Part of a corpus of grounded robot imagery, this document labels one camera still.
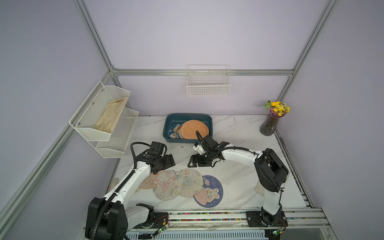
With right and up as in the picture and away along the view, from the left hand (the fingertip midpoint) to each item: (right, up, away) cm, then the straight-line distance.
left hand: (167, 166), depth 84 cm
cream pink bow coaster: (0, -11, +1) cm, 11 cm away
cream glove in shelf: (-30, +27, -7) cm, 41 cm away
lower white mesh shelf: (-41, +16, +26) cm, 51 cm away
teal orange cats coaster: (-1, +20, +27) cm, 33 cm away
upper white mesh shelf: (-36, +27, -8) cm, 46 cm away
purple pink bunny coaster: (+25, -15, -2) cm, 29 cm away
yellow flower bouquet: (+67, +35, +8) cm, 76 cm away
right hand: (+13, -1, +1) cm, 13 cm away
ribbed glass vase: (+67, +23, +19) cm, 74 cm away
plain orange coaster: (+11, +21, +23) cm, 33 cm away
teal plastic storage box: (-3, +29, +30) cm, 42 cm away
